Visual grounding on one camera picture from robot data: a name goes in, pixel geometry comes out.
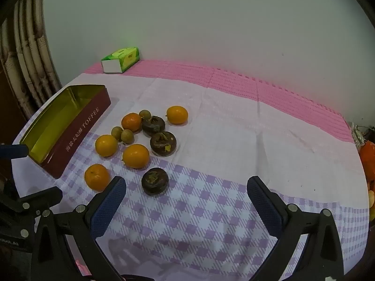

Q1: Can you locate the pink and purple checked cloth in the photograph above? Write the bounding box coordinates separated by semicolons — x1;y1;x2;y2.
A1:
12;59;370;281

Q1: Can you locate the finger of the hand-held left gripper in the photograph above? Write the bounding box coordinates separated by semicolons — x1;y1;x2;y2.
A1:
0;186;63;214
0;143;29;160

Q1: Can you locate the dark brown water chestnut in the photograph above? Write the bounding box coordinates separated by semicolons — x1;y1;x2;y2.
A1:
150;132;177;157
141;167;170;196
142;115;166;137

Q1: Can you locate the beige patterned curtain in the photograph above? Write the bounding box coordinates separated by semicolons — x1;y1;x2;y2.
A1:
0;0;63;120

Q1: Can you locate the orange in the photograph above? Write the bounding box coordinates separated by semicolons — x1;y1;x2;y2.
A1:
84;164;111;190
95;135;118;157
166;106;188;125
121;113;143;132
122;144;150;169

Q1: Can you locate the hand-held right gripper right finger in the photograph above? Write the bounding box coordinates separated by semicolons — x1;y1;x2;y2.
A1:
247;176;344;281

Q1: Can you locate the green tissue pack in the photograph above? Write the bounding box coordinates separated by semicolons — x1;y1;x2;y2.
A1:
101;46;140;74

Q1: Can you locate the dark wooden furniture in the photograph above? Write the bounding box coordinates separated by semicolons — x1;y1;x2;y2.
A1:
0;63;28;146

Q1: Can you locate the maroon tin box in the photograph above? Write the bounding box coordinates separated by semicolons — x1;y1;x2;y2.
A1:
19;84;111;180

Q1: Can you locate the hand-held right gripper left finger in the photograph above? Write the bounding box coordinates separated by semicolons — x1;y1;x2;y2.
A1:
31;176;127;281

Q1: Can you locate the orange plastic bag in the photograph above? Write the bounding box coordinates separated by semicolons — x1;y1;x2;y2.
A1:
359;140;375;183

